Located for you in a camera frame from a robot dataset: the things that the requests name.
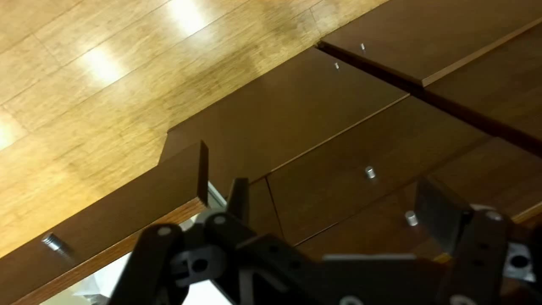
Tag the open wooden drawer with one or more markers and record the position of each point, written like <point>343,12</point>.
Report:
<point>106,230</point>

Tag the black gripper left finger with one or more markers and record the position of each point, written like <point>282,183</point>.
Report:
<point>238,203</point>

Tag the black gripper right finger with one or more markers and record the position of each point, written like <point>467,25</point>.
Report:
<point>443,212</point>

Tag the brown wooden cabinet unit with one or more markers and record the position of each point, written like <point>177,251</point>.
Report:
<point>335,144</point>

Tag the silver drawer knob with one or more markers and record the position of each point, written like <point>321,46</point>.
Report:
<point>53,242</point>

